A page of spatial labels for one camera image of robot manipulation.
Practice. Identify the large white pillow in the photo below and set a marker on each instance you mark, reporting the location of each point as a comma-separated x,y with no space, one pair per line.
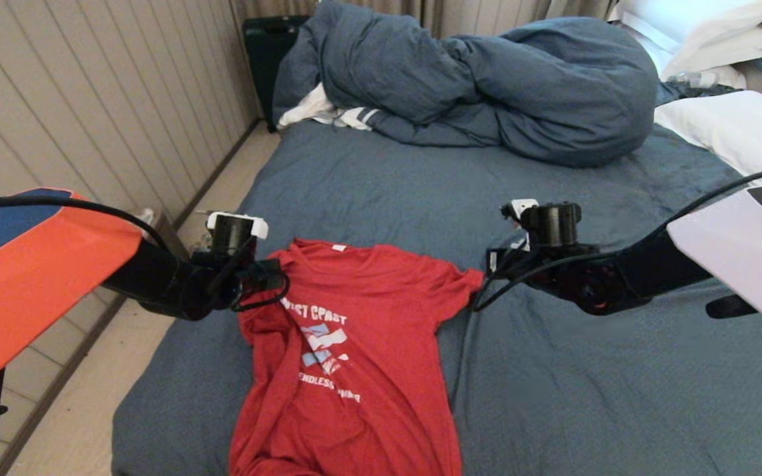
738,125

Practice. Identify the clear plastic bottle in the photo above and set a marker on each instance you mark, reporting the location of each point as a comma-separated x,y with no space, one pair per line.
690,79

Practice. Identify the black suitcase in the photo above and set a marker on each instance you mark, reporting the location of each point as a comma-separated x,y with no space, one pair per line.
265,63

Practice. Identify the brown trash bin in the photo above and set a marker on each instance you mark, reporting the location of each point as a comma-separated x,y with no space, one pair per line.
172,235

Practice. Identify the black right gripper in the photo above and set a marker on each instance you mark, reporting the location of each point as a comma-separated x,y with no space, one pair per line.
556,228

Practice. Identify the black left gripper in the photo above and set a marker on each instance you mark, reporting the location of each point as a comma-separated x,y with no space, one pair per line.
235,277

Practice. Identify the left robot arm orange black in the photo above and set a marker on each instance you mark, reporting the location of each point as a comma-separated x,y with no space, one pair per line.
37,291

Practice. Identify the white striped garment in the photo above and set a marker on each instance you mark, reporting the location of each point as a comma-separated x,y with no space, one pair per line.
308,109

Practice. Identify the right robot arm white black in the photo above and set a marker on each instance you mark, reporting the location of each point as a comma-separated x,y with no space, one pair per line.
738,264

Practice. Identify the red printed t-shirt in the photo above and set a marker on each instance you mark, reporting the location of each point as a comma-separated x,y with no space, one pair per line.
368,370

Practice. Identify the crumpled blue duvet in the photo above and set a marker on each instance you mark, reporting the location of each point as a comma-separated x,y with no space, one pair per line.
553,96

